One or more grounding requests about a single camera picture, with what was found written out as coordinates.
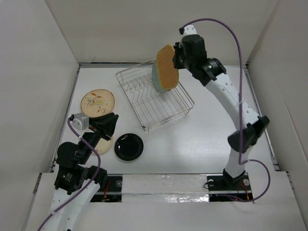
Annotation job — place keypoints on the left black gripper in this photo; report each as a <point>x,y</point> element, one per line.
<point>106,122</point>

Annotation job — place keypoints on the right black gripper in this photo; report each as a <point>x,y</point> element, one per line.
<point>178,48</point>

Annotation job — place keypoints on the square woven bamboo tray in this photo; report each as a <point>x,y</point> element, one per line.
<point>168,75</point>

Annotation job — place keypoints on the beige bird pattern plate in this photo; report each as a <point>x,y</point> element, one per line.
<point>97,103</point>

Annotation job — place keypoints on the light green flower plate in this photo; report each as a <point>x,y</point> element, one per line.
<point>155,78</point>

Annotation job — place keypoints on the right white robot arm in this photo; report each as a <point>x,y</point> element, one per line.
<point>248,123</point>

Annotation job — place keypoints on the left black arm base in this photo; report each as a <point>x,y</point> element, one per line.
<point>111,192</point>

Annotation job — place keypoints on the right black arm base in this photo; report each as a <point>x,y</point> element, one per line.
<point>221,189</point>

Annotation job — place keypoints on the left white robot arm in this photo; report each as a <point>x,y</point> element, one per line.
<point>79,174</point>

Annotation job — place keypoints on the plain beige plate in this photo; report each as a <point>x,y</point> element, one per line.
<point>103,146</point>

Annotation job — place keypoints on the black round plate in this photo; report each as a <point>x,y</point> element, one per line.
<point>129,147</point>

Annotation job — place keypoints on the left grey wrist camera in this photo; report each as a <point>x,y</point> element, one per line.
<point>80,121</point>

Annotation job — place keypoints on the silver wire dish rack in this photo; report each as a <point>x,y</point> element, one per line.
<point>152,108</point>

